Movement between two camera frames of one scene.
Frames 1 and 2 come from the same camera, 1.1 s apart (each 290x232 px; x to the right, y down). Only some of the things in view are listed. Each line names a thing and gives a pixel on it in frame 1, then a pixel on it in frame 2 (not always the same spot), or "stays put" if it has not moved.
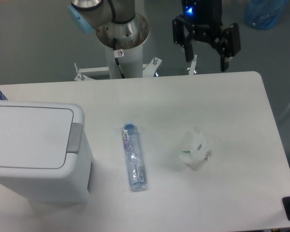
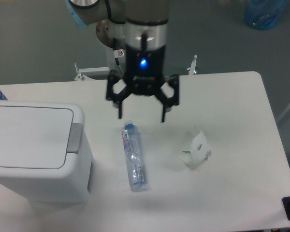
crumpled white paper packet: [200, 150] stays put
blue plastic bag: [264, 14] stays put
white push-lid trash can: [42, 149] stays put
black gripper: [202, 20] to [145, 70]
